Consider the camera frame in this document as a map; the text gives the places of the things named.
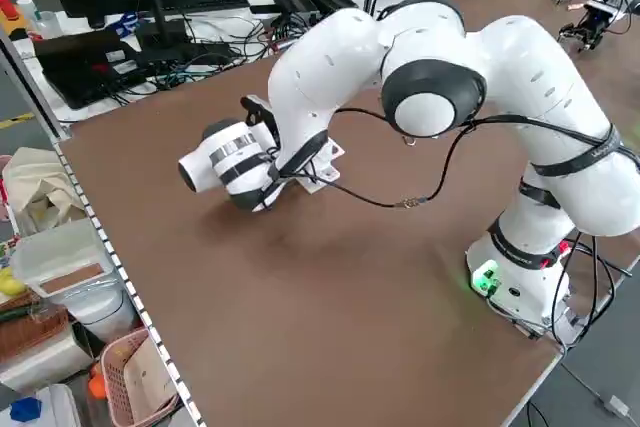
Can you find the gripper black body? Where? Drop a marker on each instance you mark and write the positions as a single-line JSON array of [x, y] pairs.
[[592, 29], [260, 114]]

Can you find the wooden stick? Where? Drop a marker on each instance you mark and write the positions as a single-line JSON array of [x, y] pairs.
[[575, 7]]

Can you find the white test tube rack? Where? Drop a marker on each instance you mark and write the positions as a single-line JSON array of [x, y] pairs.
[[325, 172]]

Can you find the clear plastic bottle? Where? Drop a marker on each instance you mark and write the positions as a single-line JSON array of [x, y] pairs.
[[49, 24]]

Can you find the cream fabric bag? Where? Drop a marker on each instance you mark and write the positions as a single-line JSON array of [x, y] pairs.
[[40, 187]]

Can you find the white plastic bin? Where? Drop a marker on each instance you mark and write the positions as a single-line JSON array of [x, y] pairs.
[[70, 267]]

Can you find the pink plastic basket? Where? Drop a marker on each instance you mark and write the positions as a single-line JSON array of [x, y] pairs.
[[145, 382]]

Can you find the yellow toy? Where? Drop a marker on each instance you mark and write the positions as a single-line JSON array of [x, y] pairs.
[[11, 282]]

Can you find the blue plastic lid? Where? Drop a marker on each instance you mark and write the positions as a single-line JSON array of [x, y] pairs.
[[25, 409]]

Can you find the aluminium table edge rail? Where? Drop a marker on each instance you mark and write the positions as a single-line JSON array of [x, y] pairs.
[[125, 287]]

